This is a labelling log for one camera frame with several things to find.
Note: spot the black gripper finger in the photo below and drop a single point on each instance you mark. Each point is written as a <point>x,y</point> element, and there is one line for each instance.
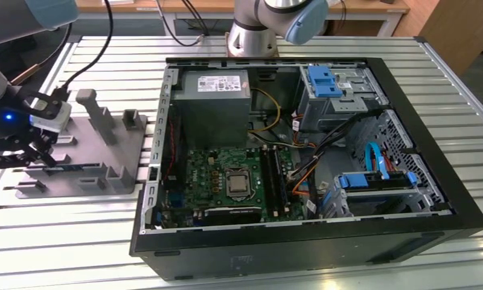
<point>44,145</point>
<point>8,158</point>

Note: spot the RAM stick with white label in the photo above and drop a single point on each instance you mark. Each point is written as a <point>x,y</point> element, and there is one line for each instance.
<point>71,167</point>

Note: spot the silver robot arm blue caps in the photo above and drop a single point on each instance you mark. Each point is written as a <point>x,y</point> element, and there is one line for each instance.
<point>249,39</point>

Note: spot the empty black RAM slot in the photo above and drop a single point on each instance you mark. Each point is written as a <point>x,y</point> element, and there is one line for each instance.
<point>268,181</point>

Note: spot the grey parts rack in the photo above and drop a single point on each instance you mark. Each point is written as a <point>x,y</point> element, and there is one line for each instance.
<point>84,145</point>

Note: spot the green motherboard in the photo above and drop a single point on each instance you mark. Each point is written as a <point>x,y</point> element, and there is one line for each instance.
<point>203,169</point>

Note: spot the grey power supply unit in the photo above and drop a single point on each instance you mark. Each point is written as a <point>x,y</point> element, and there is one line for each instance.
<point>209,121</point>

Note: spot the silver CPU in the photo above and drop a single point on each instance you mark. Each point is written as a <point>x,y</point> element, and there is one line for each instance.
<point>237,182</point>

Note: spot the white box on desk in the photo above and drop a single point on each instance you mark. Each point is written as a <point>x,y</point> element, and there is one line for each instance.
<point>120,1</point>

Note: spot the black CPU socket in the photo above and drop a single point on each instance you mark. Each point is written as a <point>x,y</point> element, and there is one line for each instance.
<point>239,197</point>

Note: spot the black graphics card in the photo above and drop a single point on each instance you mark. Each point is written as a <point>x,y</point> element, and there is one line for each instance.
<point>229,214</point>

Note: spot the black PC case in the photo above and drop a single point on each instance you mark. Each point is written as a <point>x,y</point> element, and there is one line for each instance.
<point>265,250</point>

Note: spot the hard disk in blue carrier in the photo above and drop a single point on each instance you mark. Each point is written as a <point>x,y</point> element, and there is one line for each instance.
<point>355,181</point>

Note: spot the metal disk bay cage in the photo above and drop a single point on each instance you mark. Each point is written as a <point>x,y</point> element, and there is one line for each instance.
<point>387,193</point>

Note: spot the wooden cabinet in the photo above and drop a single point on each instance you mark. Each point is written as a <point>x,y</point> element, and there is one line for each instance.
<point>460,30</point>

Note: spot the white wrist camera black mount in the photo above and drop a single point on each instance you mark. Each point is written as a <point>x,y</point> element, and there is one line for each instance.
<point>54,117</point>

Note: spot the blue plastic drive bracket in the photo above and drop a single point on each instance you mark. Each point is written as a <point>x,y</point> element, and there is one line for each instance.
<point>320,81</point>

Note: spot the wooden desk white frame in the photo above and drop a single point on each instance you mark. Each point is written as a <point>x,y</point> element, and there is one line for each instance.
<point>367,6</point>

